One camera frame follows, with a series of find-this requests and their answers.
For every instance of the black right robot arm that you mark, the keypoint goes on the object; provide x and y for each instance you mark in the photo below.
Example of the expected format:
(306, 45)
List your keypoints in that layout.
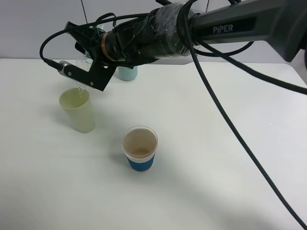
(162, 33)

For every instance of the teal plastic cup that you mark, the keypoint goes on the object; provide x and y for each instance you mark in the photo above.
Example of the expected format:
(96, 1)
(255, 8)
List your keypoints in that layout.
(127, 74)

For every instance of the clear bottle green label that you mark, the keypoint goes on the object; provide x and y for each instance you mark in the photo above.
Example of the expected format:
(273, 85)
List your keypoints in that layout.
(84, 62)

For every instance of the pale green plastic cup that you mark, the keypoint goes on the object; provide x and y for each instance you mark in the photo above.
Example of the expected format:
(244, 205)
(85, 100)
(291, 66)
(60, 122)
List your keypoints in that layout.
(77, 105)

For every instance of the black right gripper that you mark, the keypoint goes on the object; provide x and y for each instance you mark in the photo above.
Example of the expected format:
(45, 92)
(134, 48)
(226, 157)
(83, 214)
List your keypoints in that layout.
(90, 39)

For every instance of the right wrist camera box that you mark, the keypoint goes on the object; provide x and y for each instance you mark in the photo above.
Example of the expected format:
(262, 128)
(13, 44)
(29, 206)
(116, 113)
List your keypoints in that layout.
(97, 77)

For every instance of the blue sleeved paper cup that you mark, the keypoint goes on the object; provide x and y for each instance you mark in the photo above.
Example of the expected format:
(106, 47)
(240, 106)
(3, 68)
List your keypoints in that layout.
(139, 145)

